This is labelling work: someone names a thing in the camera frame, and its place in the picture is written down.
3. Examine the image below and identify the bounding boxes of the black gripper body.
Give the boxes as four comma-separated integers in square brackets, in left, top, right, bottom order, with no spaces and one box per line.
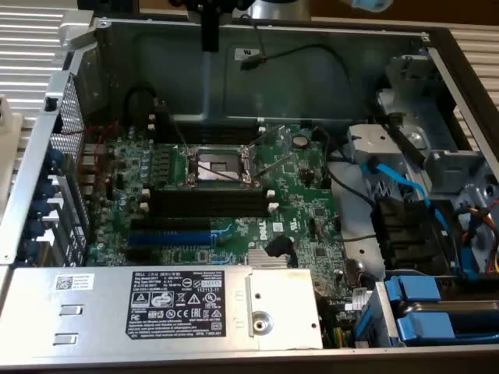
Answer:
[168,0,235,13]

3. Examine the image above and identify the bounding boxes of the black RAM slot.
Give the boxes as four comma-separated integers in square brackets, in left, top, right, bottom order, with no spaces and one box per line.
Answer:
[147,111,267,132]
[142,187,276,204]
[139,200,280,219]
[147,123,269,146]

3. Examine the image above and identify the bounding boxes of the white case sticker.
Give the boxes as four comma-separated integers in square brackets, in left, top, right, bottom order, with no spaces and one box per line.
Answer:
[232,45,263,62]

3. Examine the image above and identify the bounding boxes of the open metal PC case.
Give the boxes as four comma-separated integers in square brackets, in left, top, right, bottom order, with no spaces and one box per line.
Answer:
[0,15,499,374]

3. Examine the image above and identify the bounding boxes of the thin metal locking lever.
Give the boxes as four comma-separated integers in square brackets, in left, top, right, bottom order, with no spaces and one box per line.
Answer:
[170,113,192,153]
[253,151,296,181]

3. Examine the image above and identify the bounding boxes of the CPU socket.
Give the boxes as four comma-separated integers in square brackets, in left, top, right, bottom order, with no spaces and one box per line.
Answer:
[179,143,261,192]

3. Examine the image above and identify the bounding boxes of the silver port block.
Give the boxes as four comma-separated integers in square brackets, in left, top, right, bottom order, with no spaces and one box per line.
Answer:
[76,142,116,198]

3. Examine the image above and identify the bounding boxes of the green motherboard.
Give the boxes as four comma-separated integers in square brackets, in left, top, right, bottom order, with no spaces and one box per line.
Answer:
[83,122,352,324]

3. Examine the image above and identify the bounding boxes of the long black expansion slot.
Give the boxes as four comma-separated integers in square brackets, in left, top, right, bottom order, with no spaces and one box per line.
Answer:
[129,217,214,235]

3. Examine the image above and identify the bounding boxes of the blue slot latch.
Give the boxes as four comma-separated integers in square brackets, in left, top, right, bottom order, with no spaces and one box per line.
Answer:
[34,177,58,200]
[17,238,41,261]
[27,197,52,220]
[41,146,65,175]
[22,217,47,239]

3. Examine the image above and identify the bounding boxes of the blue expansion slot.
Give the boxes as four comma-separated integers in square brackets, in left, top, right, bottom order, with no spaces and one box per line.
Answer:
[126,229,214,247]

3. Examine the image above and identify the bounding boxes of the silver finned heat sink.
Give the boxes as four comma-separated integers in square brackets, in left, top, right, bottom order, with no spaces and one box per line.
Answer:
[246,248,292,269]

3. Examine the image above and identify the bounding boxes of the short black expansion slot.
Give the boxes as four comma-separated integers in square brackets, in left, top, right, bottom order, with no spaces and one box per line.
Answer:
[124,246,154,263]

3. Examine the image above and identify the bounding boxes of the black power supply label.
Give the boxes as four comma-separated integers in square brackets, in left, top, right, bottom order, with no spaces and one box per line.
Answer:
[124,270,228,340]

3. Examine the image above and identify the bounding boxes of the large silver disk bay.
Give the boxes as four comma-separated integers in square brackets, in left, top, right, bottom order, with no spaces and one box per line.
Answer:
[345,53,499,207]

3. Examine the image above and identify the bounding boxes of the black ribbed fan housing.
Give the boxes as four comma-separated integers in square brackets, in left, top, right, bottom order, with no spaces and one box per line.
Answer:
[369,196,459,276]

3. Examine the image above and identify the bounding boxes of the white QR code sticker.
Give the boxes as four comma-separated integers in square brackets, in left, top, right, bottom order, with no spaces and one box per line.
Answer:
[53,273,96,293]

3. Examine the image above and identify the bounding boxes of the silver power supply unit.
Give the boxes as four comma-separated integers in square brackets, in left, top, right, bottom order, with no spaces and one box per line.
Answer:
[0,264,325,351]

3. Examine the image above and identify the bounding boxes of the blue disk caddy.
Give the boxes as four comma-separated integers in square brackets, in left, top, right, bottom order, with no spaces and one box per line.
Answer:
[384,274,444,304]
[394,311,499,348]

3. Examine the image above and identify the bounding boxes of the silver and blue disk bay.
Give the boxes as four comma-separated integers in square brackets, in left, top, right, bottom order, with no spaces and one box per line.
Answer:
[352,280,409,350]

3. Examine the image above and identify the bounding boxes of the black wire with connector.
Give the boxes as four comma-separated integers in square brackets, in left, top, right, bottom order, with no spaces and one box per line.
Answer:
[239,17,375,118]

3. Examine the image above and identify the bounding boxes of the black looped wire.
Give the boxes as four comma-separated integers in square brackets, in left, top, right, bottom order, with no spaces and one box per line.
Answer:
[122,85,161,125]

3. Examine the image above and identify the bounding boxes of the thin red wire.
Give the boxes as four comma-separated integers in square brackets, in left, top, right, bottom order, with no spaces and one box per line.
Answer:
[62,119,121,188]

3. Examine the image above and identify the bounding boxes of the black round wire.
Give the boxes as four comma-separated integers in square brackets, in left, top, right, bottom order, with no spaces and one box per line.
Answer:
[310,125,378,207]

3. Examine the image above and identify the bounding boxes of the grey metal bracket box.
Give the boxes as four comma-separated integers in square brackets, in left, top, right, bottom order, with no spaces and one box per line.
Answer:
[345,123,405,167]

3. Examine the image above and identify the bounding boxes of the black wire plug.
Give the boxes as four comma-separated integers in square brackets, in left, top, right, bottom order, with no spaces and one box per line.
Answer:
[263,235,299,268]

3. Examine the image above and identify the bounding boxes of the black flat wire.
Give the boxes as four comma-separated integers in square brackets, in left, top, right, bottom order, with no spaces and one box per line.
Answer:
[364,100,428,167]

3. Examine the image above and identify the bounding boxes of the blue disk wire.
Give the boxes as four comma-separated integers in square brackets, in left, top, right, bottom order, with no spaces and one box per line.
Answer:
[360,154,480,282]

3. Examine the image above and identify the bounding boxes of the orange yellow red wire bundle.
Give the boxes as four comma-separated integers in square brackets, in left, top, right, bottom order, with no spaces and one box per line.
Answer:
[459,205,499,276]

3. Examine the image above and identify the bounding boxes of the power supply wire bundle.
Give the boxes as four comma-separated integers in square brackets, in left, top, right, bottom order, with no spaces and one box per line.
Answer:
[317,295,354,349]

